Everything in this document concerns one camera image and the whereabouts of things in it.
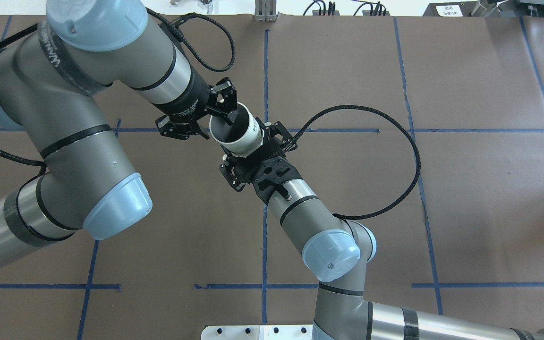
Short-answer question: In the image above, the black camera cable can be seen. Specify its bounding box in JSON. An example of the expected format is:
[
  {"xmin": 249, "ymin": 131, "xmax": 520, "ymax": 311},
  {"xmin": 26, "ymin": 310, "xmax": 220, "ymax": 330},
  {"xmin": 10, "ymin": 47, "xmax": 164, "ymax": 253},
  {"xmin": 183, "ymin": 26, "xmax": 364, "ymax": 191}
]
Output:
[
  {"xmin": 286, "ymin": 105, "xmax": 421, "ymax": 221},
  {"xmin": 144, "ymin": 7, "xmax": 236, "ymax": 73}
]

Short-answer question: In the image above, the aluminium frame post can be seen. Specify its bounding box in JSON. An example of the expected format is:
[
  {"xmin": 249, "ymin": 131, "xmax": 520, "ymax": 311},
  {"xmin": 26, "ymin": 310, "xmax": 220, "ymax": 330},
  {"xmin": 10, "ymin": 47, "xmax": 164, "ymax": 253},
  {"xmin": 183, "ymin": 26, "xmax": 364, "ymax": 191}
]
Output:
[{"xmin": 254, "ymin": 0, "xmax": 278, "ymax": 22}]

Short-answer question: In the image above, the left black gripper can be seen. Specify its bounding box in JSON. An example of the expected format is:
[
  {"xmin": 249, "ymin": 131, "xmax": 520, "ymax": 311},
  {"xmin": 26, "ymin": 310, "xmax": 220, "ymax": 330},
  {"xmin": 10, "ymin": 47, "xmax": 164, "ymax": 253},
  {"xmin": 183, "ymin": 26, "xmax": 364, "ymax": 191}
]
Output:
[{"xmin": 155, "ymin": 71, "xmax": 238, "ymax": 140}]

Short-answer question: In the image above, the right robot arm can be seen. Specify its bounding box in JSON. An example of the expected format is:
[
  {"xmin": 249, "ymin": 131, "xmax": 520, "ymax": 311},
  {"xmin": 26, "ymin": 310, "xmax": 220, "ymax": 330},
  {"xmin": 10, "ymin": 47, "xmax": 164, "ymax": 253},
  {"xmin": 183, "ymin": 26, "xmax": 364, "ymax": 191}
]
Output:
[{"xmin": 210, "ymin": 119, "xmax": 544, "ymax": 340}]

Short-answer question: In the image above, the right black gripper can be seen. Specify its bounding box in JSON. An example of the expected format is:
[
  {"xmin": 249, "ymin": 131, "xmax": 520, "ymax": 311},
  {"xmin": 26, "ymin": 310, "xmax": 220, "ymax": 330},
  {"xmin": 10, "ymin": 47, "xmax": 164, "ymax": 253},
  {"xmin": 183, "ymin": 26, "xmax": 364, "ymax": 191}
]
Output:
[{"xmin": 219, "ymin": 122, "xmax": 302, "ymax": 204}]

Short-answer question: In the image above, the black right camera cable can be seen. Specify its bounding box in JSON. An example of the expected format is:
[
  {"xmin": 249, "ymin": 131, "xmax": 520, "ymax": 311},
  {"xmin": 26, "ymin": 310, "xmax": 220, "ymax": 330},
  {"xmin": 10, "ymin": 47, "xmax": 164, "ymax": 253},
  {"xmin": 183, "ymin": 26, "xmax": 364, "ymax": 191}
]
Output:
[{"xmin": 286, "ymin": 105, "xmax": 421, "ymax": 221}]

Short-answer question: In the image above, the white mug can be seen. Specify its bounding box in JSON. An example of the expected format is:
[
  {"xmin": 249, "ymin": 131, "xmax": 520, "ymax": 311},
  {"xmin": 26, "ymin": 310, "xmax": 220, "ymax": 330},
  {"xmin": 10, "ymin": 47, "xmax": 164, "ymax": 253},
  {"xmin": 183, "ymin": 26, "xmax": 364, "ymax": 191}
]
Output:
[{"xmin": 209, "ymin": 102, "xmax": 264, "ymax": 157}]

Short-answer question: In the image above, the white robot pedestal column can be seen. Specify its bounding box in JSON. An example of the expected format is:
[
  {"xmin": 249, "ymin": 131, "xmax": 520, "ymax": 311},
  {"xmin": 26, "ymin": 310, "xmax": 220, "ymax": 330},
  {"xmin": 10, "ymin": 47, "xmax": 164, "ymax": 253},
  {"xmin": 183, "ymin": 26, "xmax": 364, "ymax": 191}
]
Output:
[{"xmin": 201, "ymin": 324, "xmax": 313, "ymax": 340}]

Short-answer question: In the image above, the black left camera cable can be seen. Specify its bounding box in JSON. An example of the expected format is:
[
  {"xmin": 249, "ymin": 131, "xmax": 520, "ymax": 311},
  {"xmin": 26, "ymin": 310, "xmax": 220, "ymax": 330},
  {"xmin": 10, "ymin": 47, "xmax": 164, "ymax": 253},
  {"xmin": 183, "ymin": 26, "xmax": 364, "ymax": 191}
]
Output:
[{"xmin": 144, "ymin": 7, "xmax": 236, "ymax": 73}]

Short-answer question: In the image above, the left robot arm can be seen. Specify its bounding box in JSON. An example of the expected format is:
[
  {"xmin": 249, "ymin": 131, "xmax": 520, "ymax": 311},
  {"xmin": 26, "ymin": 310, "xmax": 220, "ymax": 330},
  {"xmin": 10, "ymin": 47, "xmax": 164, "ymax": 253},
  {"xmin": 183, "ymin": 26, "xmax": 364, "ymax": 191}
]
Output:
[{"xmin": 0, "ymin": 0, "xmax": 238, "ymax": 268}]

